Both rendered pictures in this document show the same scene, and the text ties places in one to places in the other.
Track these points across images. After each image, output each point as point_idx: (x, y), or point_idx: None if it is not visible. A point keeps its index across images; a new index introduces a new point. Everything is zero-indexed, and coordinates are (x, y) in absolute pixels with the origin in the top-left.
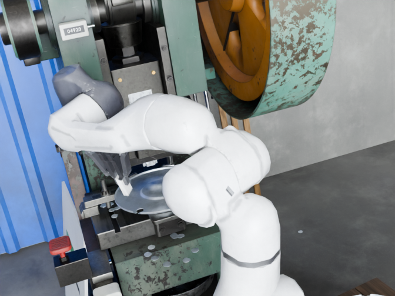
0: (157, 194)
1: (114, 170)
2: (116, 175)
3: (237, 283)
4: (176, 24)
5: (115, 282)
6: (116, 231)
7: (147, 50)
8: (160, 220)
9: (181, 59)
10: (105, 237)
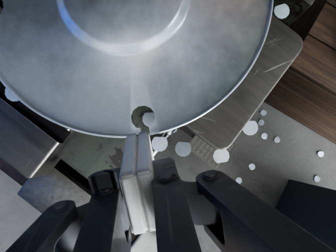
0: (143, 25)
1: (124, 238)
2: (128, 221)
3: None
4: None
5: (144, 233)
6: (59, 136)
7: None
8: (237, 136)
9: None
10: (47, 163)
